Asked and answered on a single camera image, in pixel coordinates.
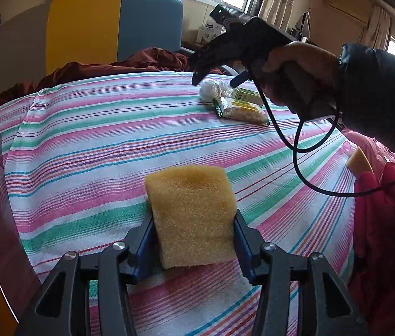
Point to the pink padded jacket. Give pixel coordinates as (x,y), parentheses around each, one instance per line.
(382,234)

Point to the snack packet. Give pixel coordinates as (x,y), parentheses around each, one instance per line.
(244,112)

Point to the small yellow sponge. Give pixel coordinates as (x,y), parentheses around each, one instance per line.
(358,162)

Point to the large yellow sponge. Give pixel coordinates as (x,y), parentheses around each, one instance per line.
(190,210)

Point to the white ball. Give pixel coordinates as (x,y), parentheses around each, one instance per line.
(208,89)

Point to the grey yellow blue chair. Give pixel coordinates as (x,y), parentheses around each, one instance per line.
(82,31)

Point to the maroon cloth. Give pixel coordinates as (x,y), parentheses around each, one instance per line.
(113,66)

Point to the green yellow box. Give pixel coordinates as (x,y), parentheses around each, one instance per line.
(248,95)

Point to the person's right hand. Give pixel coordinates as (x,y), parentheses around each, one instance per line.
(306,57)

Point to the striped tablecloth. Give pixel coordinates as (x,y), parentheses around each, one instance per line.
(78,147)

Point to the person's right forearm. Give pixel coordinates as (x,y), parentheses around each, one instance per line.
(376,91)

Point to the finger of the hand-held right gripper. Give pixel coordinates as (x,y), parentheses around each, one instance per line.
(239,78)
(204,61)

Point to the beige patterned curtain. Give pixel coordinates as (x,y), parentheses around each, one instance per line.
(376,24)
(278,0)

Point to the boxes on window sill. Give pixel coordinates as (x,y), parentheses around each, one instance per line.
(208,33)

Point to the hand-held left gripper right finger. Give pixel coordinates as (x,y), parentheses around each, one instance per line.
(244,248)

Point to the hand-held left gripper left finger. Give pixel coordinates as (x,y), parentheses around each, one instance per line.
(145,248)

